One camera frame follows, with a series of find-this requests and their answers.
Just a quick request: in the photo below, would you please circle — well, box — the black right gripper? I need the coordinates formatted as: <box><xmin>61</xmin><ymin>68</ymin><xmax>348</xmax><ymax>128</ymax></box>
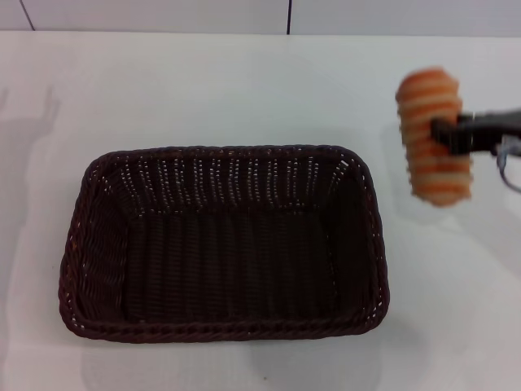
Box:
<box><xmin>430</xmin><ymin>106</ymin><xmax>521</xmax><ymax>158</ymax></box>

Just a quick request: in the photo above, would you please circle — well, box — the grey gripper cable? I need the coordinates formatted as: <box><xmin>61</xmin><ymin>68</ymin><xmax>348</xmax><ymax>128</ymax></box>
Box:
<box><xmin>496</xmin><ymin>134</ymin><xmax>521</xmax><ymax>193</ymax></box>

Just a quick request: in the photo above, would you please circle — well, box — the dark brown woven basket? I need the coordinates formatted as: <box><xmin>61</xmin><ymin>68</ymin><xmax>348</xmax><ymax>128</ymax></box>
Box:
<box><xmin>58</xmin><ymin>143</ymin><xmax>391</xmax><ymax>344</ymax></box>

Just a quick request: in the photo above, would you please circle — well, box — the orange striped bread roll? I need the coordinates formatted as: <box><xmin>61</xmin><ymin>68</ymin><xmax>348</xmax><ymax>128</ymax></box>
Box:
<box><xmin>395</xmin><ymin>66</ymin><xmax>474</xmax><ymax>209</ymax></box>

